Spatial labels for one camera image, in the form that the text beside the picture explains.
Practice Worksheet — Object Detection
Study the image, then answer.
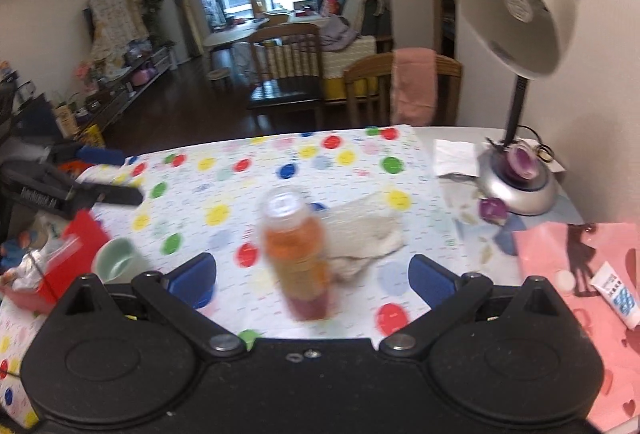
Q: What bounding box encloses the dark wooden chair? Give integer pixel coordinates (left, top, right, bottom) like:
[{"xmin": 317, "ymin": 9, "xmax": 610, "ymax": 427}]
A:
[{"xmin": 247, "ymin": 23, "xmax": 326, "ymax": 127}]

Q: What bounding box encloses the pink towel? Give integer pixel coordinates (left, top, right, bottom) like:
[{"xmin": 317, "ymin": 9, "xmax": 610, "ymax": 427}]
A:
[{"xmin": 391, "ymin": 47, "xmax": 438, "ymax": 126}]

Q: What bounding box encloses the black lamp cable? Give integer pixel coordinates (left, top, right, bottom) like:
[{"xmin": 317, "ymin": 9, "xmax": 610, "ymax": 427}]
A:
[{"xmin": 517, "ymin": 125, "xmax": 557, "ymax": 163}]

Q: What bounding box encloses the round wooden table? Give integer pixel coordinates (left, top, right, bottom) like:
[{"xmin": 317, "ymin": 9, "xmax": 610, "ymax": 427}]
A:
[{"xmin": 202, "ymin": 25, "xmax": 273, "ymax": 60}]

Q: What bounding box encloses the orange drink bottle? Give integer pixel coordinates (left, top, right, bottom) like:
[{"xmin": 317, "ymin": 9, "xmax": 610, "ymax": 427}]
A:
[{"xmin": 259, "ymin": 187, "xmax": 337, "ymax": 322}]

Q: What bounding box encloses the silver desk lamp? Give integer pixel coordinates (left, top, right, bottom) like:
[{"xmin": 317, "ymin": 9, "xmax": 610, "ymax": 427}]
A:
[{"xmin": 457, "ymin": 0, "xmax": 583, "ymax": 216}]

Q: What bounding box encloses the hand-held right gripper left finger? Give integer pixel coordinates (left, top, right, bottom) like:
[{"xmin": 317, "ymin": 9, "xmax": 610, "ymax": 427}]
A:
[{"xmin": 60, "ymin": 251, "xmax": 248, "ymax": 362}]

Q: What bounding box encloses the yellow box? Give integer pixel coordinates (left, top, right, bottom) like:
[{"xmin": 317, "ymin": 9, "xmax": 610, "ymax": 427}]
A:
[{"xmin": 79, "ymin": 124, "xmax": 107, "ymax": 148}]

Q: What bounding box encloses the floral dust cover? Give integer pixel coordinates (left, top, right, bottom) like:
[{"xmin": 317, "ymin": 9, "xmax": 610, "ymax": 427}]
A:
[{"xmin": 87, "ymin": 0, "xmax": 151, "ymax": 60}]

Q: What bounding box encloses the grey clothes pile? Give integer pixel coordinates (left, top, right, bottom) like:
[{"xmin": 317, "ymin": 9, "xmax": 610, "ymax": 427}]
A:
[{"xmin": 320, "ymin": 17, "xmax": 358, "ymax": 52}]

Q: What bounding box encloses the white and blue tube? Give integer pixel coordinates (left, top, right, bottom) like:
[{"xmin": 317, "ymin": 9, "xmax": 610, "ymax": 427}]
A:
[{"xmin": 590, "ymin": 263, "xmax": 640, "ymax": 330}]

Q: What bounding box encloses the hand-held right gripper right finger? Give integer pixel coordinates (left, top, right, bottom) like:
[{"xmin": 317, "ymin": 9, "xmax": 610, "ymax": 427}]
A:
[{"xmin": 377, "ymin": 254, "xmax": 576, "ymax": 362}]

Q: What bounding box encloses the red storage box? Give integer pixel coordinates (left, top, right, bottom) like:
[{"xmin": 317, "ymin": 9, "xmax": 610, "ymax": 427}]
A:
[{"xmin": 0, "ymin": 209, "xmax": 112, "ymax": 312}]

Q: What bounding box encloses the clear plastic bag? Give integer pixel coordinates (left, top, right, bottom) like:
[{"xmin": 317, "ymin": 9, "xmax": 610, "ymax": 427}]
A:
[{"xmin": 307, "ymin": 191, "xmax": 406, "ymax": 265}]

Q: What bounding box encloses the beige fluffy cloth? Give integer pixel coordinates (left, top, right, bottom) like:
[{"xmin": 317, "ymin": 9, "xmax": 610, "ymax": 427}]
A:
[{"xmin": 325, "ymin": 214, "xmax": 405, "ymax": 285}]

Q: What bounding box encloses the pale green ceramic cup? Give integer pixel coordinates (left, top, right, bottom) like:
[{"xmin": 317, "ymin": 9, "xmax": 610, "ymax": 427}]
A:
[{"xmin": 91, "ymin": 237, "xmax": 151, "ymax": 285}]

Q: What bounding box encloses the white tissue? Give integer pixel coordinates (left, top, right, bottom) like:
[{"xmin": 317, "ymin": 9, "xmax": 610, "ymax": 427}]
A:
[{"xmin": 432, "ymin": 139, "xmax": 482, "ymax": 177}]

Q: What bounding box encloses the small clear zip bag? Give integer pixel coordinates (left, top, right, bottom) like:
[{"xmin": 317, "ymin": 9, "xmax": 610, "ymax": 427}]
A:
[{"xmin": 20, "ymin": 237, "xmax": 81, "ymax": 285}]

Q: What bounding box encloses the white and yellow sofa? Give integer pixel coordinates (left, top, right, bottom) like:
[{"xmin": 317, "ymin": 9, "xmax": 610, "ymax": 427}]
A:
[{"xmin": 312, "ymin": 0, "xmax": 393, "ymax": 99}]

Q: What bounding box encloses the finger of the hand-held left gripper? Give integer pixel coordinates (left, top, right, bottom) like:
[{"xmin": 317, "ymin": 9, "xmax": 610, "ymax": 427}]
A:
[
  {"xmin": 47, "ymin": 141, "xmax": 126, "ymax": 167},
  {"xmin": 70, "ymin": 181, "xmax": 146, "ymax": 207}
]

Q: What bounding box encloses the balloon print tablecloth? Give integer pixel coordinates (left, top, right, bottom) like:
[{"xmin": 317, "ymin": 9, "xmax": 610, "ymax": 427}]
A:
[{"xmin": 0, "ymin": 124, "xmax": 453, "ymax": 430}]

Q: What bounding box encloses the green potted plant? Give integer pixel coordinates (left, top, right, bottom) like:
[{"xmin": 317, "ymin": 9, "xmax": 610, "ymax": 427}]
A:
[{"xmin": 139, "ymin": 0, "xmax": 166, "ymax": 46}]

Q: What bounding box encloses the purple crumpled wrapper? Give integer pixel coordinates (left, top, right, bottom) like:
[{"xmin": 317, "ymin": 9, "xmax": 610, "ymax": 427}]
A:
[{"xmin": 479, "ymin": 197, "xmax": 510, "ymax": 221}]

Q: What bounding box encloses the low media cabinet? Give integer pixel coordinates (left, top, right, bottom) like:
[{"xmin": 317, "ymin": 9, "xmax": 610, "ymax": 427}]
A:
[{"xmin": 50, "ymin": 45, "xmax": 177, "ymax": 135}]

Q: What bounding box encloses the brown wooden chair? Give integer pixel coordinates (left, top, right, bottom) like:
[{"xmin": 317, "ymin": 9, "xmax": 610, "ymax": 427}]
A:
[{"xmin": 344, "ymin": 52, "xmax": 463, "ymax": 127}]

